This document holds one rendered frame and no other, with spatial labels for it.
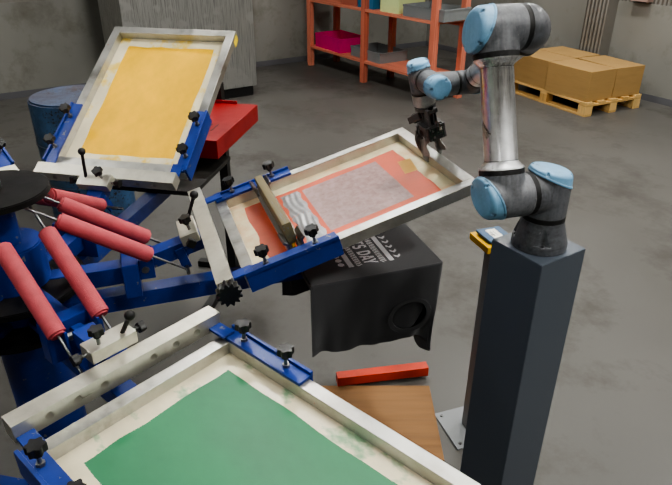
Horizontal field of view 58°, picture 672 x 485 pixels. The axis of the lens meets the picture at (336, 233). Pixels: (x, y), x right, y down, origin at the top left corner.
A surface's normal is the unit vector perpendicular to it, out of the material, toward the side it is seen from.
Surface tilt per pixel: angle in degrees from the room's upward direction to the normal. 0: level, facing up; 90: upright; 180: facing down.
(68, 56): 90
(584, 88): 90
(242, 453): 0
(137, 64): 32
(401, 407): 0
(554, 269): 90
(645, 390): 0
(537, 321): 90
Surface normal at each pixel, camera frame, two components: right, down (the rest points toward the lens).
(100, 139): -0.10, -0.51
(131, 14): 0.54, 0.39
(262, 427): 0.00, -0.88
